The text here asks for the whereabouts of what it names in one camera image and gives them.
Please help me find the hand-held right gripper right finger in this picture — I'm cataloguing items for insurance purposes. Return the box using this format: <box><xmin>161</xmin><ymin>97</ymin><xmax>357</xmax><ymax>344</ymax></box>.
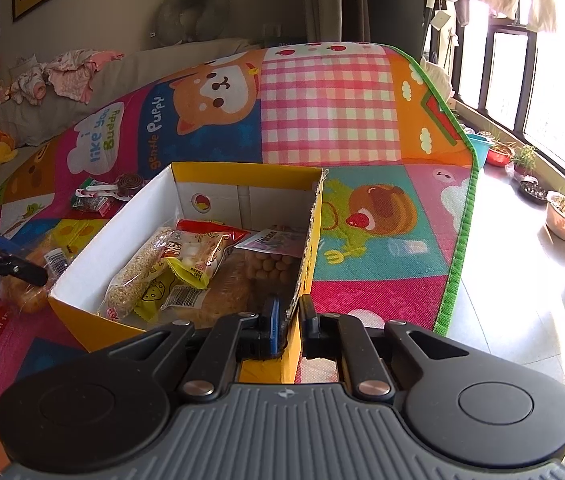
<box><xmin>298</xmin><ymin>294</ymin><xmax>483</xmax><ymax>395</ymax></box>

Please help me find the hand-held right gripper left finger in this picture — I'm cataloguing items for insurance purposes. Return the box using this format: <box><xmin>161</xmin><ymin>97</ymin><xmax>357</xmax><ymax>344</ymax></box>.
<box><xmin>107</xmin><ymin>296</ymin><xmax>283</xmax><ymax>401</ymax></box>

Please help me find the round bread bun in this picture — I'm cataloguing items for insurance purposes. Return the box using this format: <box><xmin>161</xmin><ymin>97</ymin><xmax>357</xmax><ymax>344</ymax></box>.
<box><xmin>187</xmin><ymin>255</ymin><xmax>263</xmax><ymax>328</ymax></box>
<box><xmin>0</xmin><ymin>232</ymin><xmax>80</xmax><ymax>313</ymax></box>

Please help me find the clear biscuit packet pink label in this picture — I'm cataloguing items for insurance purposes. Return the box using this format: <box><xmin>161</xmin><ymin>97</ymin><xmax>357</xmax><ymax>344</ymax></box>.
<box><xmin>234</xmin><ymin>227</ymin><xmax>308</xmax><ymax>321</ymax></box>

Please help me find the yellow cardboard box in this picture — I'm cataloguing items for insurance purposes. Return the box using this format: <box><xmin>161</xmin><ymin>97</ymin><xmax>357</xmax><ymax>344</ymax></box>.
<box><xmin>47</xmin><ymin>161</ymin><xmax>329</xmax><ymax>386</ymax></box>

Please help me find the red and yellow snack packet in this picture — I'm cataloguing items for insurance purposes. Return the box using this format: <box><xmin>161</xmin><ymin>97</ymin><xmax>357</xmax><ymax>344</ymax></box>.
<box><xmin>160</xmin><ymin>219</ymin><xmax>252</xmax><ymax>311</ymax></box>

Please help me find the sesame stick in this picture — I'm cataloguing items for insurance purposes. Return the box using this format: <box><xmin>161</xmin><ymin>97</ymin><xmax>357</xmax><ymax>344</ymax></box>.
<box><xmin>97</xmin><ymin>226</ymin><xmax>174</xmax><ymax>323</ymax></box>

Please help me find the yellow cheese snack bar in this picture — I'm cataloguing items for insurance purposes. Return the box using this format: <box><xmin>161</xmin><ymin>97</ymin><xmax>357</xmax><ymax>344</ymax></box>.
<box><xmin>132</xmin><ymin>260</ymin><xmax>198</xmax><ymax>323</ymax></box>

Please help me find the small red green candy packet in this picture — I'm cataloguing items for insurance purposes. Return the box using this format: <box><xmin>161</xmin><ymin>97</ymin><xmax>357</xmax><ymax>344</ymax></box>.
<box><xmin>70</xmin><ymin>177</ymin><xmax>113</xmax><ymax>217</ymax></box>

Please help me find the grey sofa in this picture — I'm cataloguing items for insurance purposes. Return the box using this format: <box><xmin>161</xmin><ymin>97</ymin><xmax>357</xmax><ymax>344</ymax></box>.
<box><xmin>0</xmin><ymin>37</ymin><xmax>263</xmax><ymax>161</ymax></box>

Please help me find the brown swirl lollipop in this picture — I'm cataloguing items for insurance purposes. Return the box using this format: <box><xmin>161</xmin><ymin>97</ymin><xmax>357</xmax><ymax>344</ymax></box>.
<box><xmin>76</xmin><ymin>173</ymin><xmax>146</xmax><ymax>204</ymax></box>

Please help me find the pink and white clothes pile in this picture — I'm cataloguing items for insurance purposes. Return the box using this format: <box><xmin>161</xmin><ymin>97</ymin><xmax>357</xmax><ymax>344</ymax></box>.
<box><xmin>0</xmin><ymin>57</ymin><xmax>48</xmax><ymax>107</ymax></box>

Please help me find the colourful cartoon play mat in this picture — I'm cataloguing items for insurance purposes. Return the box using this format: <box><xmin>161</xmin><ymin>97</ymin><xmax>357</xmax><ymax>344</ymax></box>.
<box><xmin>0</xmin><ymin>42</ymin><xmax>479</xmax><ymax>480</ymax></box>

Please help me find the teal plastic basin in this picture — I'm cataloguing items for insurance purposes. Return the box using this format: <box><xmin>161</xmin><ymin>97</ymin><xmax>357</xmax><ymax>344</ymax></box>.
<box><xmin>465</xmin><ymin>132</ymin><xmax>495</xmax><ymax>167</ymax></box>

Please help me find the red flower pot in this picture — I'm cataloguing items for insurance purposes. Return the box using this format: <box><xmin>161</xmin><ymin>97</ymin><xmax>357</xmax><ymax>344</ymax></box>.
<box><xmin>487</xmin><ymin>142</ymin><xmax>515</xmax><ymax>168</ymax></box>

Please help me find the dark round plant dish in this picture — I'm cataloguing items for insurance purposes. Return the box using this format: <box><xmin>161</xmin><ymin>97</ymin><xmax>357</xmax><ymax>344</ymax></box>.
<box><xmin>518</xmin><ymin>180</ymin><xmax>550</xmax><ymax>206</ymax></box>

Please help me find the small potted green plant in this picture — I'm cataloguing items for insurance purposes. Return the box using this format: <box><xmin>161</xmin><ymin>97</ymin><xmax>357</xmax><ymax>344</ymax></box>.
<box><xmin>512</xmin><ymin>145</ymin><xmax>538</xmax><ymax>181</ymax></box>

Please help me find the grey neck pillow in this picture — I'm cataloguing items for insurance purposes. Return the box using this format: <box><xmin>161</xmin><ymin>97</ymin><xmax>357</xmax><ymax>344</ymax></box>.
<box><xmin>155</xmin><ymin>0</ymin><xmax>223</xmax><ymax>47</ymax></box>

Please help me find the grey curtain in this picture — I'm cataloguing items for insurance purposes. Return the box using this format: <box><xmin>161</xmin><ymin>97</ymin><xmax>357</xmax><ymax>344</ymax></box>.
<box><xmin>302</xmin><ymin>0</ymin><xmax>365</xmax><ymax>43</ymax></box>

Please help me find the white upright appliance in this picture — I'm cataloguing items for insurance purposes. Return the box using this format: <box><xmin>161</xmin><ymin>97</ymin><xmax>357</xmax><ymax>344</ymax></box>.
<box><xmin>419</xmin><ymin>0</ymin><xmax>463</xmax><ymax>68</ymax></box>

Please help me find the window with dark frame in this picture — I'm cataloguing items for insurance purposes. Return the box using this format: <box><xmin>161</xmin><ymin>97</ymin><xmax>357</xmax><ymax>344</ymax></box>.
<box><xmin>455</xmin><ymin>0</ymin><xmax>565</xmax><ymax>196</ymax></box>

